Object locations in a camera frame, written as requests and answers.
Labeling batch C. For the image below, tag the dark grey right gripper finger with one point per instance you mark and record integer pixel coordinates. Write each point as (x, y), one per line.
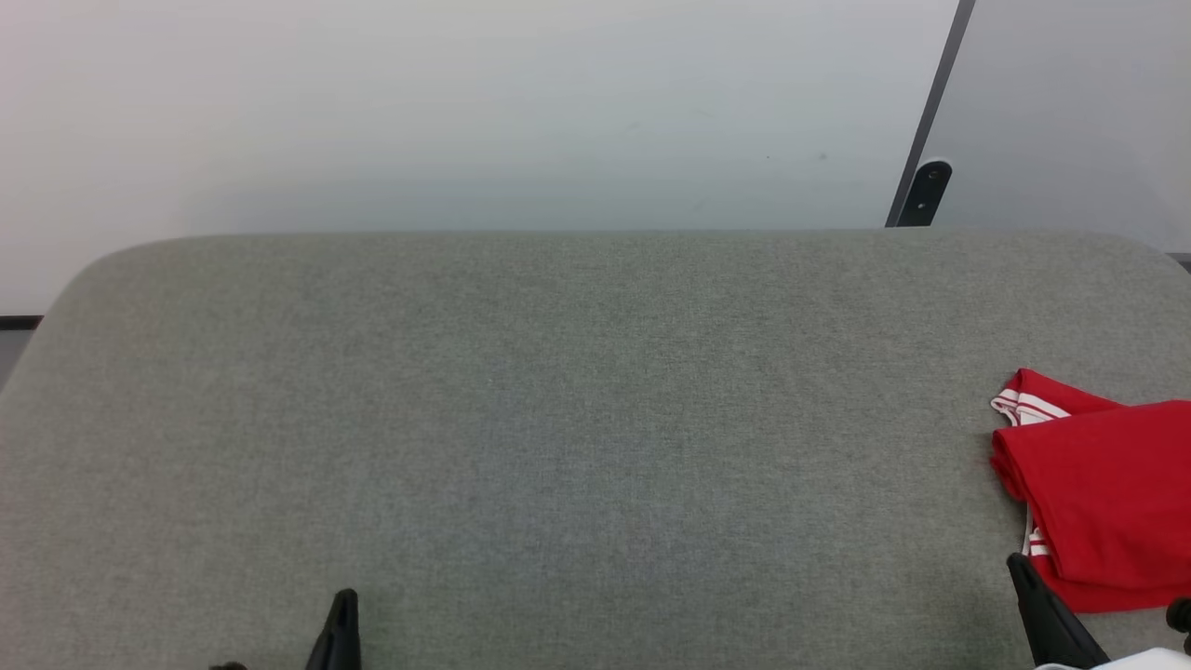
(1051, 623)

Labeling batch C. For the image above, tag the red garment with white stripes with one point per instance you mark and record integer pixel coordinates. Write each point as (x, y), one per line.
(1117, 484)

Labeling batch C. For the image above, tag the dark baseboard strip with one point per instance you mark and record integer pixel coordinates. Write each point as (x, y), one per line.
(19, 323)

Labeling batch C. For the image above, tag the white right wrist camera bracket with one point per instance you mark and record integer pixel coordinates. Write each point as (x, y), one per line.
(1144, 661)

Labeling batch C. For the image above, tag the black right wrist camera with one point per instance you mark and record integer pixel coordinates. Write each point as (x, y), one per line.
(1182, 623)

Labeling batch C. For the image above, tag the black door stop bracket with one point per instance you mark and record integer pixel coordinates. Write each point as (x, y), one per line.
(926, 191)

